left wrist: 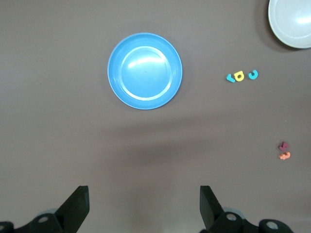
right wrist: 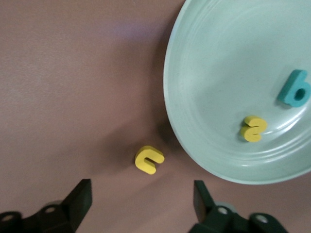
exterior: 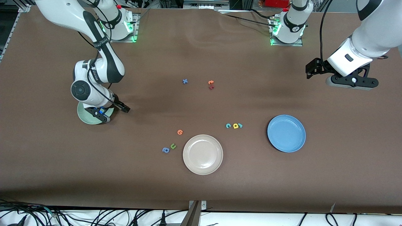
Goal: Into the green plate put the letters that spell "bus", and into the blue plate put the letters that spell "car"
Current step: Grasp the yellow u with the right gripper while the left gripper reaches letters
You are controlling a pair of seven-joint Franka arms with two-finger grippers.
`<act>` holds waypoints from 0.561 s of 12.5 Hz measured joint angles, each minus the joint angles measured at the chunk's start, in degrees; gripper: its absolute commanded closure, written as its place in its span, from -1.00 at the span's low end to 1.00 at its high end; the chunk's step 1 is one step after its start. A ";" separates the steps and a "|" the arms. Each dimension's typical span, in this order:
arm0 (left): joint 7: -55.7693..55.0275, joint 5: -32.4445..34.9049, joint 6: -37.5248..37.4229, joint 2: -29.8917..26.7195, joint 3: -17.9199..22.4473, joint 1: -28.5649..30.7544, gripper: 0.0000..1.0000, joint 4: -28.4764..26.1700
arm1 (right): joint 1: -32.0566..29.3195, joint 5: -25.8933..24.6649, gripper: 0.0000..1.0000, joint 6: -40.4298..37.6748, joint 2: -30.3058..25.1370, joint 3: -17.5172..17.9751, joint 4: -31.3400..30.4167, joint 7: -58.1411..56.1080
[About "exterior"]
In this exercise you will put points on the red box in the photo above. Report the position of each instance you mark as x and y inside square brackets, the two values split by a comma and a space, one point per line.
[276, 3]

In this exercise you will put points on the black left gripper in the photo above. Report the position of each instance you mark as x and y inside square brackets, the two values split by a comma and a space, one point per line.
[319, 68]

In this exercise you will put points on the beige plate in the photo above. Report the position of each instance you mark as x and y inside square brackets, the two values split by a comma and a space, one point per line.
[203, 154]

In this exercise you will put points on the black power plug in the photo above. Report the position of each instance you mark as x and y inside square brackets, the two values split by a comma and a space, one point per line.
[135, 221]
[163, 218]

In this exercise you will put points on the blue foam letter a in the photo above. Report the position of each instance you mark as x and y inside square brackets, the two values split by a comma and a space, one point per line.
[165, 150]

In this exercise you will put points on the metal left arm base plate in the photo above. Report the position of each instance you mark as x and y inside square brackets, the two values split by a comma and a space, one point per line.
[298, 44]

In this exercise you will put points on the aluminium frame profile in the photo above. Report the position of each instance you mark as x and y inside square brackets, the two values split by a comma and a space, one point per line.
[205, 4]

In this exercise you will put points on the black diagonal bar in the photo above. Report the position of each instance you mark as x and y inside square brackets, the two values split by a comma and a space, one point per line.
[192, 216]

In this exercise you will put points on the white tape scrap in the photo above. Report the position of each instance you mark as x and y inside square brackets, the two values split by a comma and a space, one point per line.
[333, 207]

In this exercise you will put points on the blue plate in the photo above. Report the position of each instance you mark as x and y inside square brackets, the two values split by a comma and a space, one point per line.
[286, 133]

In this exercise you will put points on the green plate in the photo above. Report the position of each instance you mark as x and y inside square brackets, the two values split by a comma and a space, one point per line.
[81, 114]

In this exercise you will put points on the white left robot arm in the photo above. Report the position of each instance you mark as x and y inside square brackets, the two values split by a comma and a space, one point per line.
[367, 44]

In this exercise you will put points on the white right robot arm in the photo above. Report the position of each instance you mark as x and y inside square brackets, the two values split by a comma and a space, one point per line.
[62, 12]

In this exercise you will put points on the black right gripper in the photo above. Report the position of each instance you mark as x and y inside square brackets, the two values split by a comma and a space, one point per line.
[117, 104]

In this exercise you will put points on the metal table edge bracket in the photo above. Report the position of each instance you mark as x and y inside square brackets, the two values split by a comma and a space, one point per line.
[203, 205]

